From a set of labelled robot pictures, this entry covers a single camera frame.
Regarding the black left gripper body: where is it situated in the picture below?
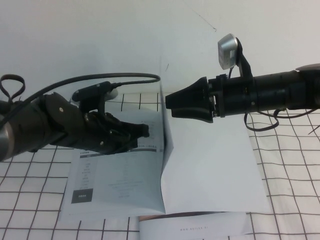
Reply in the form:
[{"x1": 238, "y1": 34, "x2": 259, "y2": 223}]
[{"x1": 52, "y1": 109, "x2": 137, "y2": 156}]

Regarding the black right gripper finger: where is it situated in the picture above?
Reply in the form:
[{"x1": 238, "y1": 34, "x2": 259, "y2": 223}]
[
  {"x1": 164, "y1": 76, "x2": 211, "y2": 109},
  {"x1": 170, "y1": 104, "x2": 215, "y2": 124}
]

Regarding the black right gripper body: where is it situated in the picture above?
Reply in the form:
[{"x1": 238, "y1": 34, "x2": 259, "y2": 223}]
[{"x1": 207, "y1": 74, "x2": 254, "y2": 118}]

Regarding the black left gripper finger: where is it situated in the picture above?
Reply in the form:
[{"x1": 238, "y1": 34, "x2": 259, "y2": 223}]
[
  {"x1": 129, "y1": 122, "x2": 150, "y2": 139},
  {"x1": 119, "y1": 136, "x2": 141, "y2": 153}
]

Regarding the white robot catalogue book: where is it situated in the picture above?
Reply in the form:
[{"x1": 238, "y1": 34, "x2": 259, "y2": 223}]
[{"x1": 59, "y1": 56, "x2": 273, "y2": 222}]

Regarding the white black-checked tablecloth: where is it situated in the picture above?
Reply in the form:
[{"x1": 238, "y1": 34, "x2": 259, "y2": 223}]
[{"x1": 0, "y1": 91, "x2": 320, "y2": 240}]

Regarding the white booklet with web address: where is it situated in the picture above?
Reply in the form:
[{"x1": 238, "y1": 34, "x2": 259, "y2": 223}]
[{"x1": 138, "y1": 211, "x2": 251, "y2": 240}]

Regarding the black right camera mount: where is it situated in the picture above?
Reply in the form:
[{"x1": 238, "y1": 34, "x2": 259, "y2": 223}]
[{"x1": 234, "y1": 37, "x2": 253, "y2": 79}]

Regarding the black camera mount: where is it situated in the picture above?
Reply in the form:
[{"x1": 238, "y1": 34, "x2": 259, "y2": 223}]
[
  {"x1": 234, "y1": 37, "x2": 253, "y2": 79},
  {"x1": 72, "y1": 81, "x2": 114, "y2": 115}
]

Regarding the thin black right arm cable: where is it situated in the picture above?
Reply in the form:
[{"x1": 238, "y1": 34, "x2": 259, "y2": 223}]
[{"x1": 228, "y1": 66, "x2": 320, "y2": 137}]

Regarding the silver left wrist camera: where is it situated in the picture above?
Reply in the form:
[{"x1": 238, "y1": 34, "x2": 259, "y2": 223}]
[{"x1": 106, "y1": 88, "x2": 119, "y2": 100}]

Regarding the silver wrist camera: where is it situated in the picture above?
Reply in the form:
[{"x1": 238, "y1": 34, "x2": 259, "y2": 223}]
[
  {"x1": 217, "y1": 33, "x2": 240, "y2": 70},
  {"x1": 106, "y1": 88, "x2": 119, "y2": 100}
]

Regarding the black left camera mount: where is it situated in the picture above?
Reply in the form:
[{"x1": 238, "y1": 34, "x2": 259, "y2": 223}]
[{"x1": 72, "y1": 81, "x2": 114, "y2": 115}]

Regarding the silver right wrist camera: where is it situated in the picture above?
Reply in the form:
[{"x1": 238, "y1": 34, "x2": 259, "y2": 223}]
[{"x1": 217, "y1": 33, "x2": 240, "y2": 70}]

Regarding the black left camera cable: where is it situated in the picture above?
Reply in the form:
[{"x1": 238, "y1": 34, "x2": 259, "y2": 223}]
[{"x1": 0, "y1": 72, "x2": 161, "y2": 126}]

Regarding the black cable loop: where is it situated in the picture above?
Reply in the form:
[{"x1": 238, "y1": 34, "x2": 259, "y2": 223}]
[{"x1": 0, "y1": 74, "x2": 26, "y2": 106}]

